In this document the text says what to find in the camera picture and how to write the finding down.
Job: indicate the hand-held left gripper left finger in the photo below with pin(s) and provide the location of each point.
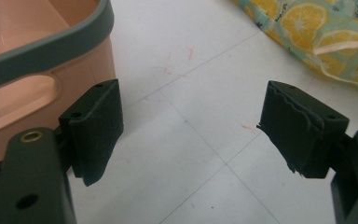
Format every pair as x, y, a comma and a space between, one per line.
93, 130

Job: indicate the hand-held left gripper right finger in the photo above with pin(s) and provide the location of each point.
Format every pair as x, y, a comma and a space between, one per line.
295, 130

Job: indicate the pink plastic basket grey rim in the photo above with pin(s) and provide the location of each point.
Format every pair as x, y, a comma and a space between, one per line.
84, 71

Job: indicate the lemon print tote bag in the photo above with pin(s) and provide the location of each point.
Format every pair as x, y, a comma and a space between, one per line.
329, 37

